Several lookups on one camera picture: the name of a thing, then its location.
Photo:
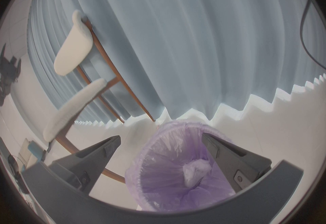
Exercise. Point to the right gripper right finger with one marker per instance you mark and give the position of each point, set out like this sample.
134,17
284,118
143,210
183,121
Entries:
236,164

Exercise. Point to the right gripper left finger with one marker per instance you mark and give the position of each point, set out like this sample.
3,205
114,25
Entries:
84,167

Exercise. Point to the purple plastic bag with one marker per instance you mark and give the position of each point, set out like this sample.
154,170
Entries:
165,167

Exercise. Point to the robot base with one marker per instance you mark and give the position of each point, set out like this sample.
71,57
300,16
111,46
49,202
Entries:
25,149

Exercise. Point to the white trash bin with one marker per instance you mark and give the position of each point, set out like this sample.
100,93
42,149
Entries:
158,182

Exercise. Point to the crumpled white paper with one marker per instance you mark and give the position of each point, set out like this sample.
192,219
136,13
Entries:
196,173

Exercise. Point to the white cushioned wooden chair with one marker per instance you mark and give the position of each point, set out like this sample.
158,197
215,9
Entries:
73,47

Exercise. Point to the pale blue curtain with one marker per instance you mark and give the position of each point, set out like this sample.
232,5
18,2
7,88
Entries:
191,27

